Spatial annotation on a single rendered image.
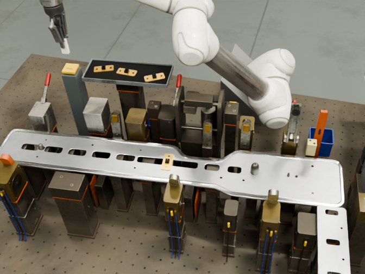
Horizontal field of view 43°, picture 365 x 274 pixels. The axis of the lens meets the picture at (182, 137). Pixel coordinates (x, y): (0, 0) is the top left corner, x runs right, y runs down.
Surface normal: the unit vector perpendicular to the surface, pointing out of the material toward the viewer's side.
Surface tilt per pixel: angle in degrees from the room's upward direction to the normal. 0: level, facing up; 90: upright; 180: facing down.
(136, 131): 90
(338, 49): 0
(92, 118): 90
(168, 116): 0
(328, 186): 0
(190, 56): 101
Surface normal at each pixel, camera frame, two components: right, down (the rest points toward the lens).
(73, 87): -0.18, 0.71
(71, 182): -0.04, -0.69
